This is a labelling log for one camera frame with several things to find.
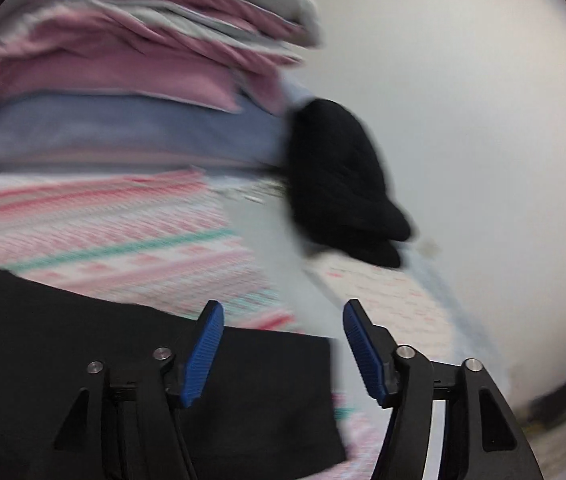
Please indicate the patterned red green white blanket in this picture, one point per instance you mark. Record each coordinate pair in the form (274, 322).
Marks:
(113, 240)

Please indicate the pink quilt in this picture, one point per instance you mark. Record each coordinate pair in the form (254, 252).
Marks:
(113, 75)

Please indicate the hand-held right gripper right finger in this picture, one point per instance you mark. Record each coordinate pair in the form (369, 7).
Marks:
(363, 355)

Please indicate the olive jacket with dark lining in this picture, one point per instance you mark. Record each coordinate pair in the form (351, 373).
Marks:
(343, 185)

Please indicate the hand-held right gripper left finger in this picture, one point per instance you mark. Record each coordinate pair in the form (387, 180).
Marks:
(202, 357)

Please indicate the black jacket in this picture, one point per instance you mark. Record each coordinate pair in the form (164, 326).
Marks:
(113, 385)

